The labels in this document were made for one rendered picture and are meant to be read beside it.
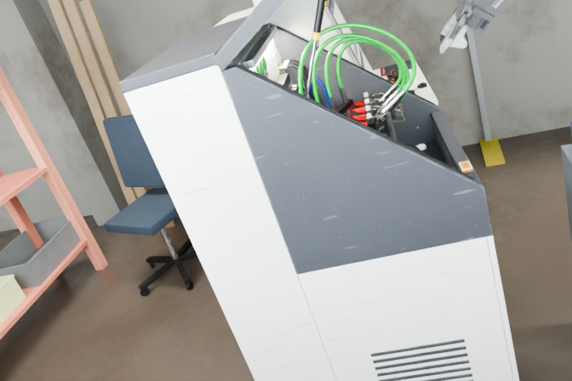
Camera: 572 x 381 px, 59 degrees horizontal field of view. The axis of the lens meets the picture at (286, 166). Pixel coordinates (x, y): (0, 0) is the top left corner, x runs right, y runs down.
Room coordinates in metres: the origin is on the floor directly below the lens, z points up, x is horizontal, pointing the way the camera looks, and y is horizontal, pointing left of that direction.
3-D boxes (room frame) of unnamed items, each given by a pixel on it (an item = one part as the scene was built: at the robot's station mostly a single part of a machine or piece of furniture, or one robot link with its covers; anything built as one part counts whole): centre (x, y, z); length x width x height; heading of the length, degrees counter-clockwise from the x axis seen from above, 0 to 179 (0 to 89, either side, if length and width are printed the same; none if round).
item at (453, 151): (1.52, -0.55, 0.87); 0.62 x 0.04 x 0.16; 167
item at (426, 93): (2.22, -0.62, 0.96); 0.70 x 0.22 x 0.03; 167
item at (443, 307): (1.58, -0.29, 0.39); 0.70 x 0.58 x 0.79; 167
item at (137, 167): (3.01, 0.89, 0.53); 0.62 x 0.59 x 1.06; 160
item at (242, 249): (2.02, 0.05, 0.75); 1.40 x 0.28 x 1.50; 167
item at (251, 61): (1.64, -0.06, 1.43); 0.54 x 0.03 x 0.02; 167
